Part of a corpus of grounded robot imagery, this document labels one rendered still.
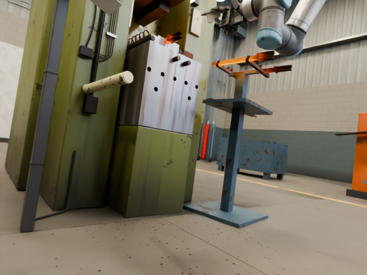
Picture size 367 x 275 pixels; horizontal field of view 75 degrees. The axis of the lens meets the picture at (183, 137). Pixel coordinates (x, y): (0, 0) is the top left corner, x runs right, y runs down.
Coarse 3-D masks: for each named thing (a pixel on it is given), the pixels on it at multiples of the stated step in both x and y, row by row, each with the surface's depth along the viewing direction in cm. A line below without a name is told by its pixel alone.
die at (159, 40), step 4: (148, 36) 132; (156, 36) 132; (160, 36) 134; (140, 40) 138; (156, 40) 132; (160, 40) 134; (164, 40) 136; (132, 44) 145; (160, 44) 134; (164, 44) 136; (168, 44) 138; (172, 44) 139; (176, 44) 141; (168, 48) 138; (172, 48) 140; (176, 48) 142
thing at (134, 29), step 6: (132, 18) 174; (132, 24) 174; (150, 24) 184; (156, 24) 188; (132, 30) 175; (138, 30) 178; (150, 30) 184; (156, 30) 188; (132, 36) 175; (138, 36) 178
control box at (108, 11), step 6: (90, 0) 95; (96, 0) 96; (102, 0) 97; (108, 0) 98; (114, 0) 99; (120, 0) 102; (102, 6) 99; (108, 6) 100; (114, 6) 101; (120, 6) 103; (108, 12) 103
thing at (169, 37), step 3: (174, 33) 132; (177, 33) 131; (180, 33) 130; (168, 36) 135; (171, 36) 135; (174, 36) 134; (177, 36) 130; (180, 36) 130; (168, 39) 136; (171, 39) 134; (174, 39) 134; (177, 39) 133; (171, 42) 137
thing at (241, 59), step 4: (260, 52) 138; (264, 52) 136; (268, 52) 135; (272, 52) 134; (252, 56) 141; (256, 56) 139; (260, 56) 138; (264, 56) 137; (268, 56) 135; (272, 56) 134; (224, 60) 153; (228, 60) 151; (232, 60) 149; (236, 60) 147; (240, 60) 146; (244, 60) 144; (252, 60) 142; (256, 60) 142; (260, 60) 138; (264, 60) 137; (268, 60) 137; (212, 64) 159; (224, 64) 155; (228, 64) 154
